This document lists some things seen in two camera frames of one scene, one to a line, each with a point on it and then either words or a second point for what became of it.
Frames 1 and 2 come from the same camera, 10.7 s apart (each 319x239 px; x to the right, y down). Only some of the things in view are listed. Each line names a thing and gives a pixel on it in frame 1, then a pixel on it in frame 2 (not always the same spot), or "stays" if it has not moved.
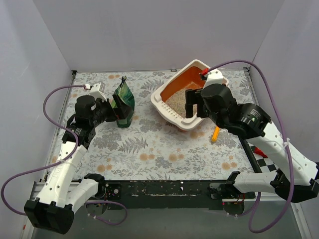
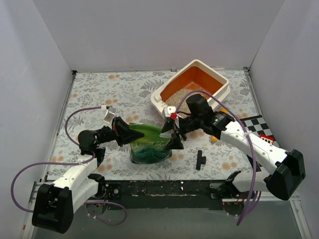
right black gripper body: [197, 102] → [176, 129]
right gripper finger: [193, 97] → [175, 143]
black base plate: [169, 194] stays
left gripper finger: [123, 110] → [122, 125]
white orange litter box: [169, 99] stays
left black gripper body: [109, 109] → [118, 132]
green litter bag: [124, 92] → [150, 148]
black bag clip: [123, 79] → [200, 160]
